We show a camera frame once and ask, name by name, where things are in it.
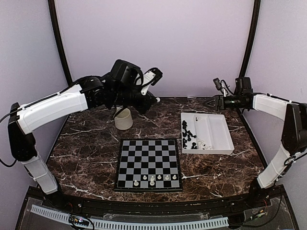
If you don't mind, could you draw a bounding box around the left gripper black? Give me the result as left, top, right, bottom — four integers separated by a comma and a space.
113, 86, 158, 115

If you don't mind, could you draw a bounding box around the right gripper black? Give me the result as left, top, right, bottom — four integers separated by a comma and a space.
203, 94, 245, 111

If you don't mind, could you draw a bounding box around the white divided plastic tray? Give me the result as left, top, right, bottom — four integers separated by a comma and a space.
181, 113, 234, 155

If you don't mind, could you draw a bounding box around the black and grey chessboard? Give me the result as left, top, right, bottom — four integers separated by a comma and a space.
114, 138, 183, 192

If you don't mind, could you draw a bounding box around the white king chess piece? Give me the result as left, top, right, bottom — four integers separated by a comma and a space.
150, 176, 155, 186

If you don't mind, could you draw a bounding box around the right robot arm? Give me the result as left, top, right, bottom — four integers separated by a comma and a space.
204, 77, 307, 189

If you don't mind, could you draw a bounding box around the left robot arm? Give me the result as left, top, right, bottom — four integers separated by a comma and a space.
8, 76, 159, 209

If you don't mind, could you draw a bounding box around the black chess pieces pile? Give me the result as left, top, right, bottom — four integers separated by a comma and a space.
181, 120, 198, 150

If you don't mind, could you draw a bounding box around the white ribbed cup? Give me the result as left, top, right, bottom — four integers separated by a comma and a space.
114, 108, 133, 130

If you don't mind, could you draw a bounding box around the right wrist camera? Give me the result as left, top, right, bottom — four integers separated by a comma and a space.
213, 78, 228, 97

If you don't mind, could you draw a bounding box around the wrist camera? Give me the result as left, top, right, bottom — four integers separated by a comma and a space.
213, 78, 228, 97
141, 67, 163, 95

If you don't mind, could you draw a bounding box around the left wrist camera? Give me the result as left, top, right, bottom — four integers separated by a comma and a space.
141, 67, 163, 95

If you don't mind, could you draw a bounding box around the right black frame post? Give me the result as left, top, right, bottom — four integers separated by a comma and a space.
238, 0, 261, 78

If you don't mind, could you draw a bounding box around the black frame post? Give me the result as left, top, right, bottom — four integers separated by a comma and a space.
238, 0, 261, 78
48, 0, 72, 85

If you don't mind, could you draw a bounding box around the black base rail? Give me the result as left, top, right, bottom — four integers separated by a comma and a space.
65, 194, 252, 217

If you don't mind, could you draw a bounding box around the white slotted cable duct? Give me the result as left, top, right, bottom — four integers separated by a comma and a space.
30, 205, 229, 230

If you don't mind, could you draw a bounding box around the left black frame post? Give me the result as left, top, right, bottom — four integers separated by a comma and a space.
48, 0, 72, 85

